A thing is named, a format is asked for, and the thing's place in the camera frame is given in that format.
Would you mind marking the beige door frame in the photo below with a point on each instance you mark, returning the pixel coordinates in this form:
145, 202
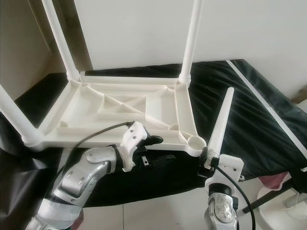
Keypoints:
41, 21

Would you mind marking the black table cloth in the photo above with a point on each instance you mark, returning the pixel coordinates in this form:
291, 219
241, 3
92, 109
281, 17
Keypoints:
259, 134

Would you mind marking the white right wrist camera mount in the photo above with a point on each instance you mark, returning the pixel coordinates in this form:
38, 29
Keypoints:
230, 167

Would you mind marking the white round stand base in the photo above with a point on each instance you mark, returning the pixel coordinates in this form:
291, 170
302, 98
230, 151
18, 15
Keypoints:
283, 220

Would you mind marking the white plastic children table top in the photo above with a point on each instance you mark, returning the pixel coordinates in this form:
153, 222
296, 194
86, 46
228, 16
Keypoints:
105, 108

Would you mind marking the black stand bar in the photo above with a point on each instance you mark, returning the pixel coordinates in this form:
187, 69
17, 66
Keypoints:
273, 196

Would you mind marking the pink cloth item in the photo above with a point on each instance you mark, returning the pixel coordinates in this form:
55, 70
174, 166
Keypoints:
273, 182

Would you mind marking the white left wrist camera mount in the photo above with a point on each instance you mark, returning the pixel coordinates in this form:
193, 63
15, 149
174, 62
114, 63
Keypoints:
132, 141

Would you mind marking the small tan object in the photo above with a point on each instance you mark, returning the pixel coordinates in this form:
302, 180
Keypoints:
300, 96

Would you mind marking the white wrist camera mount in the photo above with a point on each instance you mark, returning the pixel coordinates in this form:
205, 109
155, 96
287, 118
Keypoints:
230, 167
132, 141

